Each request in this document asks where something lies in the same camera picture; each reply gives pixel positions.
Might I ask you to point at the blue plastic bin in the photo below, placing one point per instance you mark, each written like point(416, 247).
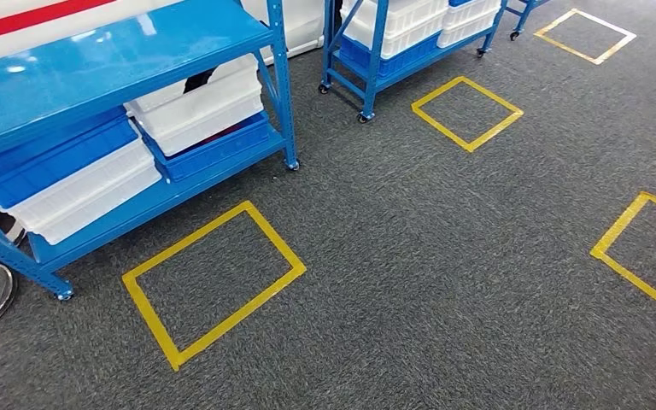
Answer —
point(396, 63)
point(50, 164)
point(209, 161)

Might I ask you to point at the blue metal shelf rack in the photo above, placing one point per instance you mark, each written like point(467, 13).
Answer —
point(107, 56)

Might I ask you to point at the red barrier belt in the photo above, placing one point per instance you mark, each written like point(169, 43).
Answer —
point(22, 20)

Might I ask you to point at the yellow floor tape square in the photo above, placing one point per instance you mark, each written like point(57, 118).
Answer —
point(469, 146)
point(597, 59)

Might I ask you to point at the white car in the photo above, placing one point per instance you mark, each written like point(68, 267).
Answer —
point(305, 22)

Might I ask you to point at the blue wheeled shelf cart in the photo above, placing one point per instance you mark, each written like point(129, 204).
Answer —
point(523, 20)
point(372, 85)

